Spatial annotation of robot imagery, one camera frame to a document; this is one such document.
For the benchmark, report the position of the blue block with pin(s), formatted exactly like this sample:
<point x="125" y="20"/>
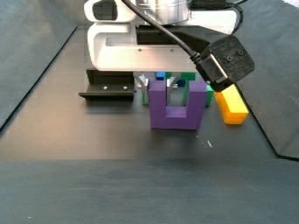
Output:
<point x="165" y="75"/>

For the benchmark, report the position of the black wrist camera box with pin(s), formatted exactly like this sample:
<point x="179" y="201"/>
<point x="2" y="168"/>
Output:
<point x="224" y="63"/>

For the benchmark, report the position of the yellow long bar block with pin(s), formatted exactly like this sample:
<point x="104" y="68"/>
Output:
<point x="232" y="107"/>

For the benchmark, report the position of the green stepped block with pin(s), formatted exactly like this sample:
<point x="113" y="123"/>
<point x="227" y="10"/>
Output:
<point x="188" y="76"/>

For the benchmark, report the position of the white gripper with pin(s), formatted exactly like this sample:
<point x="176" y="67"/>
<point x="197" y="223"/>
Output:
<point x="119" y="49"/>

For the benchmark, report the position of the purple U-shaped block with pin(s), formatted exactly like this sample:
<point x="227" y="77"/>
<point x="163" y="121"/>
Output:
<point x="176" y="118"/>

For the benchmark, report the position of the black angle bracket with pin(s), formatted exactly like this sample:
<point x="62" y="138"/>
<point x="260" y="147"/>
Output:
<point x="108" y="84"/>

